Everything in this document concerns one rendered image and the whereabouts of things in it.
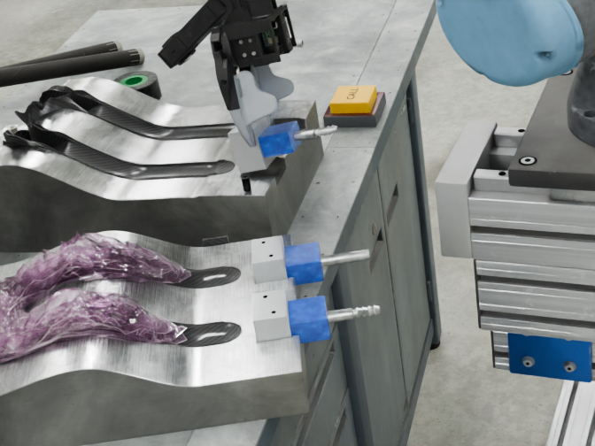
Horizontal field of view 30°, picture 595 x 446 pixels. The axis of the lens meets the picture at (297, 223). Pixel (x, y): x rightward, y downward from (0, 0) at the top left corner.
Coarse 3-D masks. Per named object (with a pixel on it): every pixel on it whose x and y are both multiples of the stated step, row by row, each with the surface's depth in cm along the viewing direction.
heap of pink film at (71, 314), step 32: (64, 256) 123; (96, 256) 123; (128, 256) 124; (160, 256) 126; (0, 288) 124; (32, 288) 123; (64, 288) 116; (0, 320) 117; (32, 320) 116; (64, 320) 113; (96, 320) 113; (128, 320) 114; (160, 320) 116; (0, 352) 115; (32, 352) 113
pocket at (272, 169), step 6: (276, 162) 142; (282, 162) 141; (270, 168) 143; (276, 168) 143; (282, 168) 142; (246, 174) 141; (252, 174) 143; (258, 174) 144; (264, 174) 144; (270, 174) 143; (276, 174) 143; (282, 174) 140; (276, 180) 139; (276, 186) 138
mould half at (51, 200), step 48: (96, 96) 157; (144, 96) 161; (0, 144) 164; (96, 144) 148; (144, 144) 151; (192, 144) 149; (0, 192) 144; (48, 192) 142; (96, 192) 140; (144, 192) 140; (192, 192) 137; (240, 192) 135; (288, 192) 143; (0, 240) 148; (48, 240) 146; (192, 240) 140; (240, 240) 138
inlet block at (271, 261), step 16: (256, 240) 127; (272, 240) 126; (256, 256) 124; (272, 256) 124; (288, 256) 125; (304, 256) 125; (320, 256) 124; (336, 256) 125; (352, 256) 125; (368, 256) 125; (256, 272) 123; (272, 272) 123; (288, 272) 124; (304, 272) 124; (320, 272) 124
